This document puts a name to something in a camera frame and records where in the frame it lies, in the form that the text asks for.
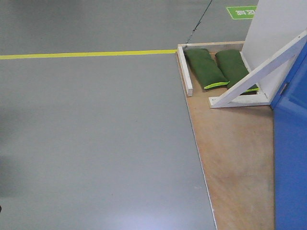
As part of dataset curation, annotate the blue door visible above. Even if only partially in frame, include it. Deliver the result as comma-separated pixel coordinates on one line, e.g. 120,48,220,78
271,46,307,230

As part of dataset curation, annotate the white border beam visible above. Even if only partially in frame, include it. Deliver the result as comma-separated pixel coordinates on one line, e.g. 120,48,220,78
176,44,193,97

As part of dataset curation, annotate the left green sandbag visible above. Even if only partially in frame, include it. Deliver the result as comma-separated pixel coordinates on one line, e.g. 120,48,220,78
184,48,230,90

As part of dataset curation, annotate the green sandbag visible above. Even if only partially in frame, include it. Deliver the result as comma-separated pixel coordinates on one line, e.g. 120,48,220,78
184,48,230,90
215,49,249,89

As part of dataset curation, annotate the white triangular brace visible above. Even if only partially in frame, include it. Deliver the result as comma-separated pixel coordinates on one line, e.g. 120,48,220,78
209,30,307,108

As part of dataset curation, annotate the plywood base platform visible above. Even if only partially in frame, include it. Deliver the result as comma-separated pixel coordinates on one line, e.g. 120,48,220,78
187,66,274,230

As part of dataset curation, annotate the right green sandbag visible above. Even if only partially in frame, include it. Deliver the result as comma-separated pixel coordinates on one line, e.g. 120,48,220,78
215,49,249,89

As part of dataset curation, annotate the green floor sign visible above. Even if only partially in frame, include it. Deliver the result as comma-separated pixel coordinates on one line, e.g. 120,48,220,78
226,6,257,20

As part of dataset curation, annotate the yellow floor tape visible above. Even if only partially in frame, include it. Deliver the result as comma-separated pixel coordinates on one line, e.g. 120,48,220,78
0,49,177,60

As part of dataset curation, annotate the black anchor rope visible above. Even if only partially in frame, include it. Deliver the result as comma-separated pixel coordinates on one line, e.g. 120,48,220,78
183,0,213,50

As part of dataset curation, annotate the white wall panel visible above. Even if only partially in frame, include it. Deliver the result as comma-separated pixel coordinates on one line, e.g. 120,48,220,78
241,0,307,96

